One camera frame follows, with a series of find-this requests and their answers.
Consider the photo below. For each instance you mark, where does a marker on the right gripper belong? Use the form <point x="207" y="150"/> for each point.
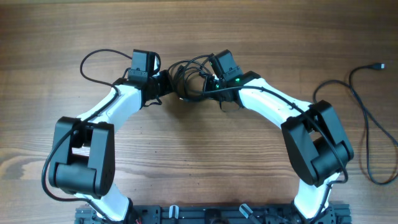
<point x="208" y="84"/>

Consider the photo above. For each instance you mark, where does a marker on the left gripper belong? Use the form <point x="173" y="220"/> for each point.
<point x="168" y="83"/>

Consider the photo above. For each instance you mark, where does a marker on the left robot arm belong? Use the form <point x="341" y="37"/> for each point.
<point x="82" y="160"/>

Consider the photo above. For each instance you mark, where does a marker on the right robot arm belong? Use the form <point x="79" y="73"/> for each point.
<point x="317" y="145"/>

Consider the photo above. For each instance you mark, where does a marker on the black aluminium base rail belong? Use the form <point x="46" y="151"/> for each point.
<point x="272" y="213"/>

